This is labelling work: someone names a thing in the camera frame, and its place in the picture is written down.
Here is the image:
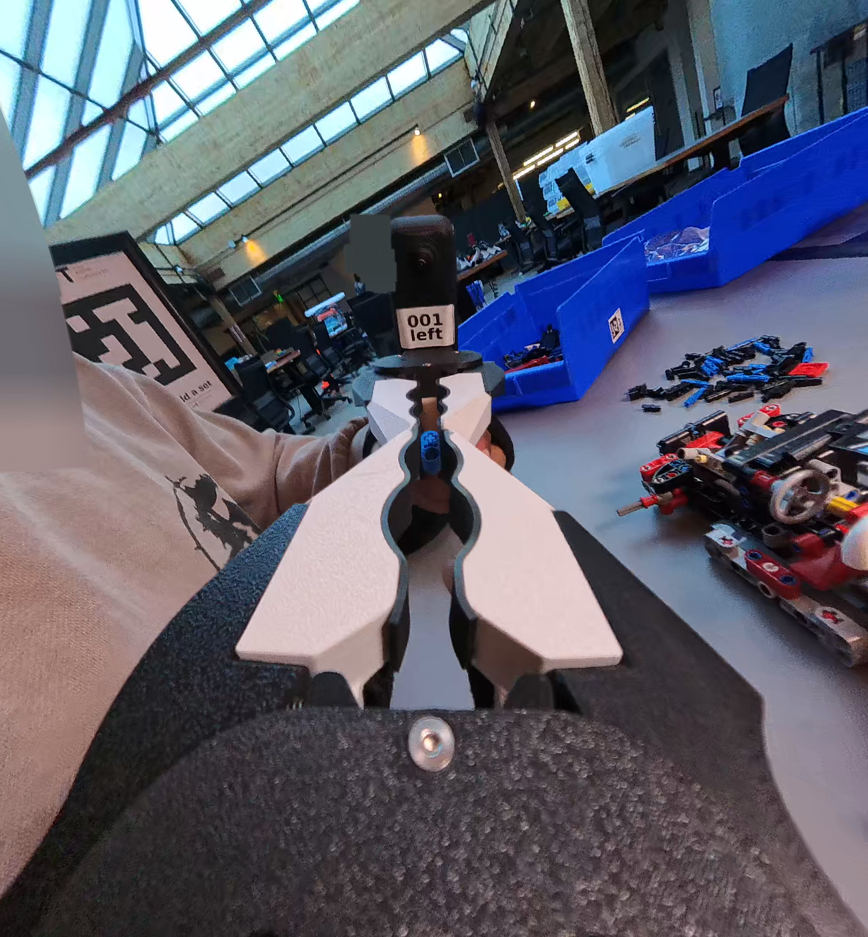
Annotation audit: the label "tall glass window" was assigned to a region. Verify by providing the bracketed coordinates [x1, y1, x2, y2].
[152, 25, 472, 246]
[0, 0, 362, 228]

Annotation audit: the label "pile of black blue pins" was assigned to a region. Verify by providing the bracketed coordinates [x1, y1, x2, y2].
[626, 334, 830, 414]

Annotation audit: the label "red and black lego parts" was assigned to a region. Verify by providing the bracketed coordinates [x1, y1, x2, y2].
[502, 326, 565, 372]

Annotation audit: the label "black mesh office chair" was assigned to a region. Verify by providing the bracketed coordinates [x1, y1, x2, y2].
[738, 42, 795, 156]

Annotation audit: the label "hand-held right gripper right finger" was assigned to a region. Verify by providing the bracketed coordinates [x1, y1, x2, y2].
[445, 430, 624, 710]

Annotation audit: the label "row of black office chairs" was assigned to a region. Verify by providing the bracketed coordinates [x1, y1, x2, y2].
[235, 293, 398, 434]

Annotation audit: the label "wooden workbench with parts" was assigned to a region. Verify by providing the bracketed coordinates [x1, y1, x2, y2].
[455, 236, 510, 283]

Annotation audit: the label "person's left hand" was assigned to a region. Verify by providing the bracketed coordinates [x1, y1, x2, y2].
[361, 395, 512, 513]

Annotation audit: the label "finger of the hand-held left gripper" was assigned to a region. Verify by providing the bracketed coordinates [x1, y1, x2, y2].
[437, 375, 495, 442]
[366, 379, 418, 446]

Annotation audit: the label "person's left forearm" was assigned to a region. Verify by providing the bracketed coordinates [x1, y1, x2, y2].
[214, 410, 371, 530]

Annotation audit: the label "long wooden desk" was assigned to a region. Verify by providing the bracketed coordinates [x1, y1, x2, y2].
[595, 95, 791, 195]

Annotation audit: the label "clear bag of lego parts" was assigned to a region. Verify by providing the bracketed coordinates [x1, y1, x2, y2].
[642, 225, 712, 263]

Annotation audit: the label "blue storage bin with tag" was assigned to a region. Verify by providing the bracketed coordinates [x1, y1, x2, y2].
[457, 234, 652, 412]

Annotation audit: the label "black framed marker sign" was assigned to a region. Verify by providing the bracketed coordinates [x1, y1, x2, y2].
[49, 231, 243, 414]

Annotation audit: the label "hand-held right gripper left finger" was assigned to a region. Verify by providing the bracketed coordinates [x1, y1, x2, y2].
[236, 428, 425, 709]

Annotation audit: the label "partly built lego car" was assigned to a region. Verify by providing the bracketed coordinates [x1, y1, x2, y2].
[616, 399, 868, 669]

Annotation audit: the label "white plastic storage box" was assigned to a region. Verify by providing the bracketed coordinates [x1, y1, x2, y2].
[538, 106, 658, 200]

